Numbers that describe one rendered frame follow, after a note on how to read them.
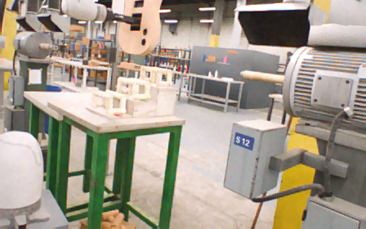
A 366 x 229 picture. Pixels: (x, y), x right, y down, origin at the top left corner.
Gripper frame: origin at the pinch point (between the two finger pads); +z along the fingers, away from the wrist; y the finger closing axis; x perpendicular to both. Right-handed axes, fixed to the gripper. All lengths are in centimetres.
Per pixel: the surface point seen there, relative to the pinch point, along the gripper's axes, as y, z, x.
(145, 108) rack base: 13.8, 3.9, -47.6
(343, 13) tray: 106, 13, 5
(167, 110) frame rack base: 14, 20, -49
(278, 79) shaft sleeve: 90, 4, -21
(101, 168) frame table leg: 25, -28, -74
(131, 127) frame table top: 26, -13, -55
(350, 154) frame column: 121, -4, -40
